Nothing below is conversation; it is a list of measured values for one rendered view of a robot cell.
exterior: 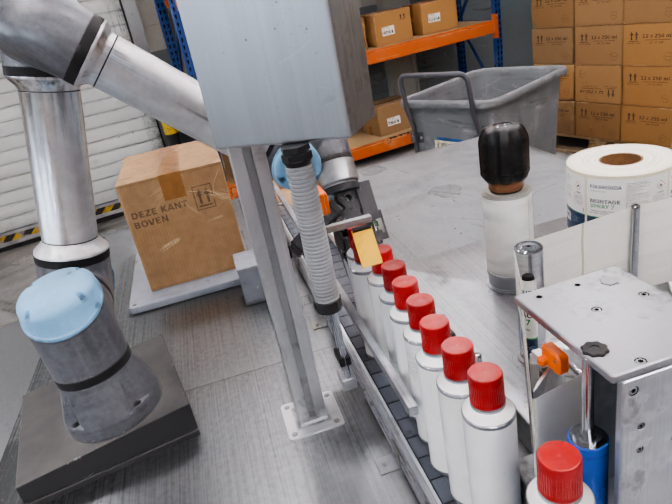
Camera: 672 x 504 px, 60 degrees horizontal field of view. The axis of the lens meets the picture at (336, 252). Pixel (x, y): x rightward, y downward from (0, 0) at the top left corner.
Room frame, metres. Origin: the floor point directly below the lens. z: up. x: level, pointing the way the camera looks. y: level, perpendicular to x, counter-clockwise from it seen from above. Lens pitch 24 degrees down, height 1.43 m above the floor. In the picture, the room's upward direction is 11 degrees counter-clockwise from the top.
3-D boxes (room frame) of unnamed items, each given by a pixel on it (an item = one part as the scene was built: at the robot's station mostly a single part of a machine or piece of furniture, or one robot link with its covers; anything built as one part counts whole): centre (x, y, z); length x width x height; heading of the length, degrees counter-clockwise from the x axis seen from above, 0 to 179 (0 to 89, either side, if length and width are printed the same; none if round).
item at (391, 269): (0.70, -0.07, 0.98); 0.05 x 0.05 x 0.20
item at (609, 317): (0.41, -0.22, 1.14); 0.14 x 0.11 x 0.01; 10
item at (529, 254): (0.70, -0.26, 0.97); 0.05 x 0.05 x 0.19
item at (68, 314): (0.79, 0.41, 1.05); 0.13 x 0.12 x 0.14; 15
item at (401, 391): (1.08, 0.04, 0.95); 1.07 x 0.01 x 0.01; 10
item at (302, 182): (0.63, 0.02, 1.18); 0.04 x 0.04 x 0.21
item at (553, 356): (0.44, -0.18, 1.08); 0.03 x 0.02 x 0.02; 10
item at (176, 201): (1.44, 0.36, 0.99); 0.30 x 0.24 x 0.27; 10
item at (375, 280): (0.75, -0.06, 0.98); 0.05 x 0.05 x 0.20
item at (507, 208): (0.93, -0.31, 1.03); 0.09 x 0.09 x 0.30
